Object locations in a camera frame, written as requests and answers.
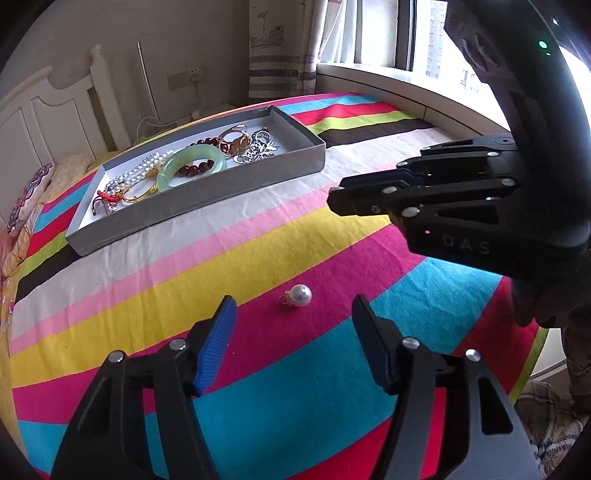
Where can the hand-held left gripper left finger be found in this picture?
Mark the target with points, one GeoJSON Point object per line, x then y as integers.
{"type": "Point", "coordinates": [217, 346]}

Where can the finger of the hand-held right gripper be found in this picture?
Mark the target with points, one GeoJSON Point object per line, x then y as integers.
{"type": "Point", "coordinates": [364, 203]}
{"type": "Point", "coordinates": [461, 157]}

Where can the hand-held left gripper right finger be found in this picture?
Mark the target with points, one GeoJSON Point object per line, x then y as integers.
{"type": "Point", "coordinates": [374, 350]}

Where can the large white pearl pendant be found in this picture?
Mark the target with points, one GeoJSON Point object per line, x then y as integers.
{"type": "Point", "coordinates": [299, 295]}

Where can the silver flower brooch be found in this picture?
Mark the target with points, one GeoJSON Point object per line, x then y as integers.
{"type": "Point", "coordinates": [258, 147]}

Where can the grey cardboard tray box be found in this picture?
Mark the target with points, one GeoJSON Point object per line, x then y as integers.
{"type": "Point", "coordinates": [207, 203]}

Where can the green jade bangle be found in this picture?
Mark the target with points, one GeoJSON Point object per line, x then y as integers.
{"type": "Point", "coordinates": [168, 175]}

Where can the person's right forearm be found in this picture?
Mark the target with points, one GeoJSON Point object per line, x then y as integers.
{"type": "Point", "coordinates": [581, 364]}

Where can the person's right hand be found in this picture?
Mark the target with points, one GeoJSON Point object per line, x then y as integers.
{"type": "Point", "coordinates": [535, 304]}

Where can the colourful striped blanket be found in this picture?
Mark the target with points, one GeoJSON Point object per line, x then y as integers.
{"type": "Point", "coordinates": [277, 240]}

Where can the white windowsill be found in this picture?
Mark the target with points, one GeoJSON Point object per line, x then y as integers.
{"type": "Point", "coordinates": [392, 87]}

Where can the window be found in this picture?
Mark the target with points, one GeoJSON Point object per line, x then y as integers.
{"type": "Point", "coordinates": [378, 32]}

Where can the silver bangle with pearl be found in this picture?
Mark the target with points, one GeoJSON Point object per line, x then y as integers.
{"type": "Point", "coordinates": [231, 129]}

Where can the gold bangle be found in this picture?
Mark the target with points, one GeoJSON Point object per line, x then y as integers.
{"type": "Point", "coordinates": [143, 196]}

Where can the printed striped curtain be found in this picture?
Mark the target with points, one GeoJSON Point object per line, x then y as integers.
{"type": "Point", "coordinates": [277, 55]}

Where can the person's patterned clothing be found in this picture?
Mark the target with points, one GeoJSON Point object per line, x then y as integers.
{"type": "Point", "coordinates": [549, 429]}

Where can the pink floral folded quilt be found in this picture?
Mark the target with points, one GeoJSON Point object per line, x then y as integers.
{"type": "Point", "coordinates": [14, 286]}

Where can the beige pillow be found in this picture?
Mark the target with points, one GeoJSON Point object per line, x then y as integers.
{"type": "Point", "coordinates": [76, 164]}

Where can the embroidered purple pillow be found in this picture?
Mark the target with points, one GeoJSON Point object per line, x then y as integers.
{"type": "Point", "coordinates": [30, 198]}

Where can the white upright rod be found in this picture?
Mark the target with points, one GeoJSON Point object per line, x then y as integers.
{"type": "Point", "coordinates": [147, 83]}

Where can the white wooden headboard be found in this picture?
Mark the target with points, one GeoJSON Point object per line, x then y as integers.
{"type": "Point", "coordinates": [60, 120]}

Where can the beige wall socket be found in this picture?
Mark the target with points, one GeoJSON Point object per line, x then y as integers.
{"type": "Point", "coordinates": [184, 78]}

